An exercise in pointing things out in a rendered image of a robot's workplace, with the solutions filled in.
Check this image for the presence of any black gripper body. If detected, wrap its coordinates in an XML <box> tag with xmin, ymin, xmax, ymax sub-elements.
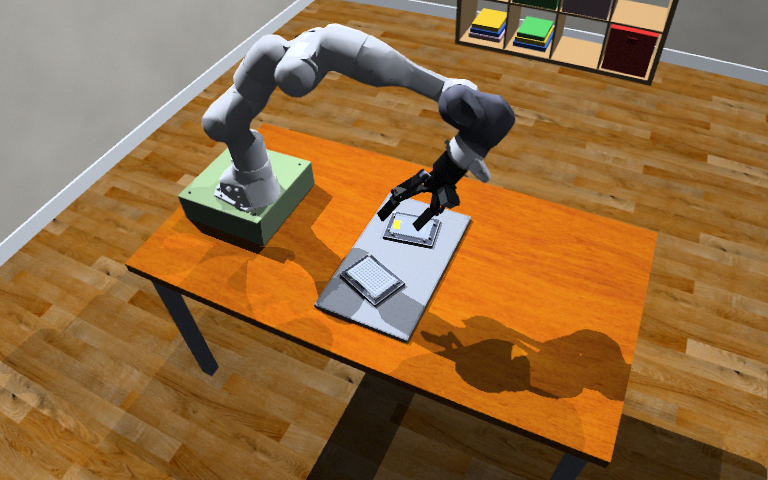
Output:
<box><xmin>423</xmin><ymin>150</ymin><xmax>468</xmax><ymax>187</ymax></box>

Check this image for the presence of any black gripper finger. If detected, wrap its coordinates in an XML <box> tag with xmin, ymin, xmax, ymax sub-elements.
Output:
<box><xmin>413</xmin><ymin>193</ymin><xmax>445</xmax><ymax>232</ymax></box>
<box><xmin>377</xmin><ymin>169</ymin><xmax>439</xmax><ymax>222</ymax></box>

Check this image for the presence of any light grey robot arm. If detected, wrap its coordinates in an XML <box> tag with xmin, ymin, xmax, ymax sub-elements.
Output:
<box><xmin>202</xmin><ymin>24</ymin><xmax>515</xmax><ymax>212</ymax></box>

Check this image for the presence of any clear rectangular plastic lid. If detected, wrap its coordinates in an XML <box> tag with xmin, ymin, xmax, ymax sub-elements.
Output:
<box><xmin>389</xmin><ymin>214</ymin><xmax>434</xmax><ymax>241</ymax></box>

